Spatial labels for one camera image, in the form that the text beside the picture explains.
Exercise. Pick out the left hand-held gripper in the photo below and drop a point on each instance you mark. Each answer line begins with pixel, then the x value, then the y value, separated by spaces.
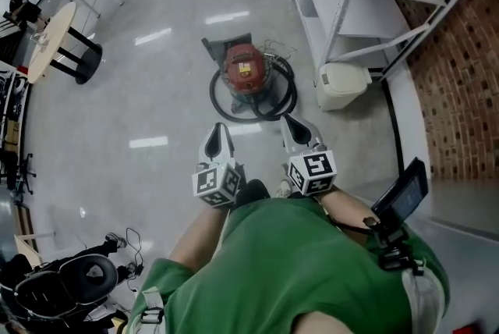
pixel 212 184

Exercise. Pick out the equipment storage shelf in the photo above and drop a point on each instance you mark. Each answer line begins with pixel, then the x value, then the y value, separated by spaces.
pixel 11 102

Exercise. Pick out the person's black shorts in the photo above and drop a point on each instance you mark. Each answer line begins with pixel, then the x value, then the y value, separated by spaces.
pixel 251 192

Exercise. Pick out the black office chair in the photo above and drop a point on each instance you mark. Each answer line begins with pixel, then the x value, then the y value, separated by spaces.
pixel 66 281
pixel 11 168

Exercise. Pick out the person's left forearm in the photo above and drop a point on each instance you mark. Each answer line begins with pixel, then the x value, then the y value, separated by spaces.
pixel 199 235

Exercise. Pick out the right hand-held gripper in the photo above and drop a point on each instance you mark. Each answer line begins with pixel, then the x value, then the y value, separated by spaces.
pixel 312 172

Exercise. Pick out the cream pedal bin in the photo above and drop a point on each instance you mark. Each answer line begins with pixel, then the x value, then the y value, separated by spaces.
pixel 341 84

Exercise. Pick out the white metal shelf rack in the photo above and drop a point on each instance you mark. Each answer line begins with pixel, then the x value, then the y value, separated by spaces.
pixel 351 12

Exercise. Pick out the person's green shirt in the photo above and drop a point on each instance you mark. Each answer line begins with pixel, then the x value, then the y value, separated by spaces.
pixel 292 266

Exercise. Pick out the person's right forearm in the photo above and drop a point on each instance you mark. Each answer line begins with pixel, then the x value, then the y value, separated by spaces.
pixel 347 207

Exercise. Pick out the black staircase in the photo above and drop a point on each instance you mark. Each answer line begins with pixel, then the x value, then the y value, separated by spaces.
pixel 9 41

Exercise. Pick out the person's white right shoe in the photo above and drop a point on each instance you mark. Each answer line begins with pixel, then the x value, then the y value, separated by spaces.
pixel 284 189

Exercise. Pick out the grey shoulder harness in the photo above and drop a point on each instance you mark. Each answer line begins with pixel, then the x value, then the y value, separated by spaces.
pixel 154 305

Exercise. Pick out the red vacuum cleaner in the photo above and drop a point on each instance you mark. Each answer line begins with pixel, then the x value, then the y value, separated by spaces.
pixel 245 69

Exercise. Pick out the round wooden table black base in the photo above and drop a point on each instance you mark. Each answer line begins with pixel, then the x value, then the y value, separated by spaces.
pixel 58 24

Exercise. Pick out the wooden frame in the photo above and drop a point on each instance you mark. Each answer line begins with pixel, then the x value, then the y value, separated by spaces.
pixel 25 219

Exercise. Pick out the grey vacuum floor nozzle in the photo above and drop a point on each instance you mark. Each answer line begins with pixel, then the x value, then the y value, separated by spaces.
pixel 226 43

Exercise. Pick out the black smartphone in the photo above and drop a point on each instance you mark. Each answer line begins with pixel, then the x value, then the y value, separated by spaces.
pixel 405 192

